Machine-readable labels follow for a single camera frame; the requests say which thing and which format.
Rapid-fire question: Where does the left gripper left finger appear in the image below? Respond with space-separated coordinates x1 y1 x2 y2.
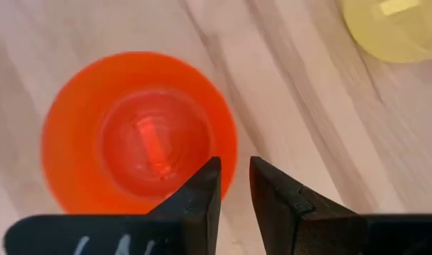
147 157 222 255

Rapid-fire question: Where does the yellow translucent bowl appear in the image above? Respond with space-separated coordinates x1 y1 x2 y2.
341 0 432 64

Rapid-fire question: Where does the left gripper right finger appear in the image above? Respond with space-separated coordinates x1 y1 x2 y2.
249 157 366 255

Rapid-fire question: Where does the orange translucent bowl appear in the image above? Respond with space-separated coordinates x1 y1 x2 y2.
40 51 239 215

